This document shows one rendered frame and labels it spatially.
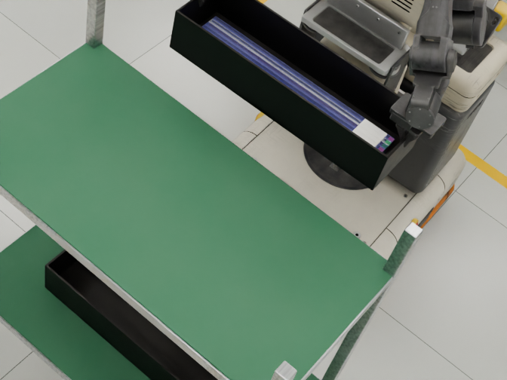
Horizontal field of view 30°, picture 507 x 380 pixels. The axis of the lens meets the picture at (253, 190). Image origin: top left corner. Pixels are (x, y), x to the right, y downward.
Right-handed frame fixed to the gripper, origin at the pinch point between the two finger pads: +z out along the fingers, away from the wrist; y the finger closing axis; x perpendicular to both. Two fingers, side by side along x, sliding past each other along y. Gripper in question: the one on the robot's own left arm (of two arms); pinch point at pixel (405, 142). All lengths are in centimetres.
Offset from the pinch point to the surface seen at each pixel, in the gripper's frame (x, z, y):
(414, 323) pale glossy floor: 42, 110, 19
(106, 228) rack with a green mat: -51, 16, -36
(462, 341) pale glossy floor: 47, 110, 34
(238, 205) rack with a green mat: -27.7, 15.7, -20.4
